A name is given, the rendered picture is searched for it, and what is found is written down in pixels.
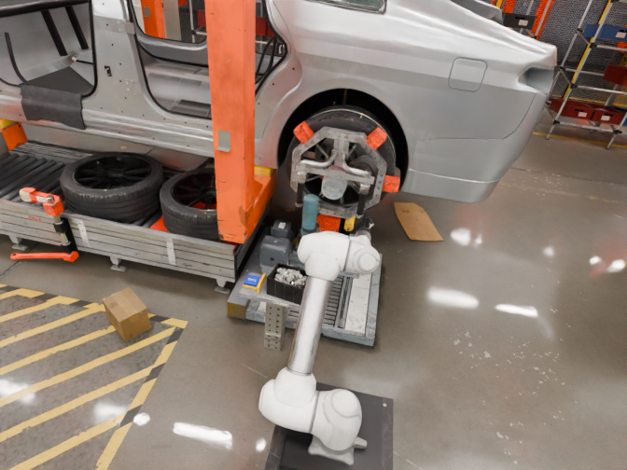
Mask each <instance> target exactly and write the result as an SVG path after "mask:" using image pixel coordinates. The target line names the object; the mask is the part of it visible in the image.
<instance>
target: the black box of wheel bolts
mask: <svg viewBox="0 0 627 470"><path fill-rule="evenodd" d="M307 278H308V275H307V274H306V271H305V270H302V269H299V268H296V267H292V266H289V265H287V264H284V263H281V262H277V263H276V265H275V266H274V268H273V269H272V271H271V272H270V274H269V275H268V277H267V295H270V296H273V297H278V298H280V299H283V300H286V301H289V302H292V303H295V304H298V305H301V302H302V298H303V293H304V289H305V285H306V281H307Z"/></svg>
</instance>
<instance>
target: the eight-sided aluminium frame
mask: <svg viewBox="0 0 627 470"><path fill-rule="evenodd" d="M346 136H347V138H346ZM325 137H326V138H331V139H339V140H343V141H350V142H354V143H359V144H360V145H361V146H362V147H363V149H364V150H365V151H366V153H367V154H368V155H369V156H371V157H372V159H373V161H374V164H375V165H376V166H377V168H378V169H379V171H378V175H377V180H376V185H375V188H374V193H373V194H372V195H370V196H369V197H367V198H366V202H365V207H364V211H365V210H366V209H368V208H369V207H371V206H373V205H374V204H376V203H378V202H379V201H380V198H381V193H382V188H383V181H384V177H385V174H386V169H387V163H386V162H385V160H384V159H383V157H382V156H381V154H380V153H379V152H378V150H377V149H375V150H373V149H372V148H371V147H370V146H369V145H368V144H367V140H368V136H367V135H366V134H365V133H364V132H360V131H348V130H343V129H337V128H331V127H326V126H325V127H323V128H322V129H320V130H319V131H317V132H316V133H315V134H314V135H313V137H312V138H311V139H310V140H308V141H307V142H306V143H304V144H300V145H298V146H297V147H295V149H294V151H293V154H292V168H291V181H290V186H291V187H292V188H293V190H295V192H296V193H297V189H298V182H297V181H296V180H297V178H296V177H297V172H298V171H295V165H296V163H299V164H300V158H301V154H302V153H304V152H305V151H306V150H308V149H309V148H311V147H312V146H313V145H315V144H317V143H318V142H320V141H321V140H322V139H324V138H325ZM308 194H311V193H310V192H309V191H308V190H307V189H306V188H305V187H304V189H303V201H304V197H305V196H306V195H308ZM357 206H358V203H357V204H355V205H353V206H352V207H350V208H343V207H339V206H333V205H328V204H324V203H318V213H320V214H326V215H331V216H337V217H341V218H344V219H345V218H346V219H350V218H351V217H353V216H355V213H356V211H357ZM320 210H321V211H320Z"/></svg>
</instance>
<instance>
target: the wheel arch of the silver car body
mask: <svg viewBox="0 0 627 470"><path fill-rule="evenodd" d="M345 89H348V94H347V99H346V104H349V105H353V106H357V107H361V108H364V109H366V110H367V111H370V112H371V113H372V114H374V115H375V116H377V118H379V119H380V120H381V121H382V122H383V123H384V124H385V126H386V127H387V128H388V130H389V131H390V132H391V135H392V137H393V140H394V143H395V147H396V167H398V168H399V169H400V190H399V191H400V192H402V190H403V188H404V186H405V185H406V182H407V179H408V175H409V170H410V164H411V153H410V146H409V141H408V137H407V134H406V132H405V130H404V127H403V125H402V123H401V121H400V120H399V118H398V117H397V115H396V113H395V112H394V111H393V110H392V109H391V107H390V106H389V105H388V104H386V103H385V102H384V101H383V100H381V99H380V98H378V97H377V96H375V95H373V94H372V93H370V92H367V91H365V90H361V89H357V88H352V87H333V88H328V89H324V90H320V91H318V92H315V93H313V94H312V95H310V96H308V97H307V98H305V99H304V100H302V101H301V102H300V103H299V104H298V105H297V106H296V107H295V108H294V109H293V110H292V111H291V112H290V114H289V115H288V116H287V118H286V120H285V122H284V124H283V126H282V128H281V130H280V132H279V135H278V139H277V143H276V149H275V164H276V169H277V170H279V169H280V167H281V165H282V163H283V162H284V160H285V158H286V153H287V150H288V147H289V145H290V143H291V141H292V139H293V137H294V136H295V134H294V133H293V131H294V130H295V128H296V127H297V126H298V125H299V124H300V123H301V122H303V121H304V120H305V119H306V118H307V117H309V116H310V115H311V114H313V113H314V112H316V111H317V110H320V109H322V108H324V107H328V106H330V105H333V103H334V101H335V102H336V103H335V104H336V105H338V104H340V105H342V100H343V94H344V90H345ZM335 104H334V105H335ZM315 148H316V145H313V146H312V147H311V148H309V149H308V151H310V152H314V150H315Z"/></svg>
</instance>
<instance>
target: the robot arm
mask: <svg viewBox="0 0 627 470"><path fill-rule="evenodd" d="M361 220H362V221H360V222H359V224H358V226H357V228H356V230H355V236H354V237H349V236H346V235H343V234H340V233H338V232H333V231H323V232H320V233H314V234H309V235H305V236H303V237H302V239H301V241H300V246H299V249H298V257H299V259H300V261H301V262H302V263H305V271H306V274H307V275H308V278H307V281H306V285H305V289H304V293H303V298H302V302H301V305H300V315H299V319H298V322H297V327H296V331H295V335H294V339H293V343H292V347H291V352H290V355H289V359H288V364H287V367H285V368H283V369H282V370H281V371H280V372H279V373H278V376H277V378H276V380H269V381H268V382H267V383H266V384H265V385H264V386H263V388H262V390H261V394H260V399H259V410H260V412H261V413H262V415H263V416H264V417H265V418H267V419H268V420H269V421H271V422H273V423H275V424H277V425H280V426H282V427H285V428H288V429H291V430H295V431H299V432H305V433H310V434H312V435H313V440H312V443H311V445H310V447H309V449H308V452H309V453H310V454H311V455H319V456H323V457H326V458H329V459H331V460H335V461H338V462H341V463H344V464H346V465H347V466H352V465H353V463H354V456H353V454H354V448H360V449H365V448H366V446H367V441H366V440H364V439H362V438H360V437H358V436H357V434H358V431H359V429H360V425H361V422H362V410H361V406H360V403H359V401H358V399H357V397H356V396H355V395H354V394H353V393H352V392H350V391H347V390H343V389H336V390H332V391H326V392H319V391H316V390H315V384H316V380H315V378H314V375H313V373H312V372H313V367H314V359H315V356H316V351H317V347H318V343H319V339H320V335H321V330H322V326H323V322H324V318H325V314H326V309H327V302H328V298H329V293H330V289H331V286H332V281H334V280H335V279H336V278H337V276H338V274H339V273H340V271H344V272H352V273H361V274H371V273H372V272H374V271H375V270H376V269H377V268H378V267H379V264H380V256H379V254H378V252H377V251H376V250H375V249H374V248H373V247H371V244H370V239H371V237H370V228H371V227H374V224H373V223H372V219H371V218H370V217H369V214H368V213H367V212H365V213H364V217H363V218H362V219H361Z"/></svg>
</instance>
